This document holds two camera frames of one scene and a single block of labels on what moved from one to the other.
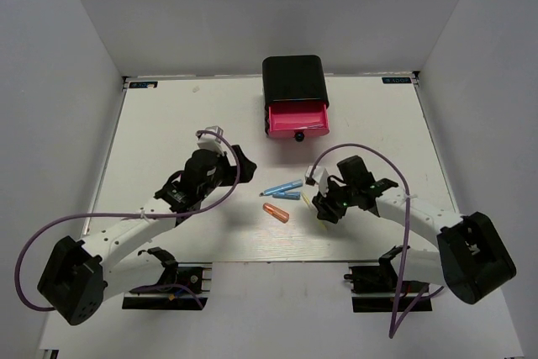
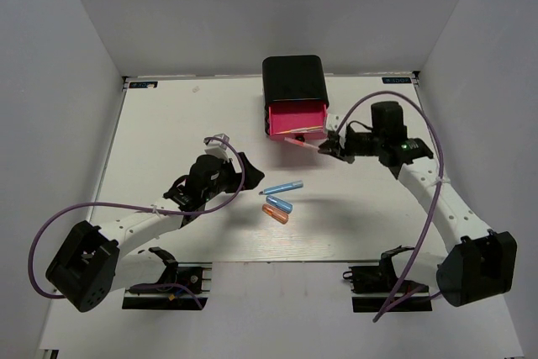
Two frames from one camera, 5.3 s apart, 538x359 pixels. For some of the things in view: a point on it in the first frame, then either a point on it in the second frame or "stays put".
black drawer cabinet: [292, 78] stays put
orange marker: [276, 212] stays put
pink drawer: [298, 119] stays put
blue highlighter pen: [283, 187] stays put
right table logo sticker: [396, 80] stays put
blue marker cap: [290, 195] -> [279, 204]
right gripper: [326, 208] -> [335, 148]
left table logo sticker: [143, 84] stays put
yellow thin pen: [306, 198] -> [298, 129]
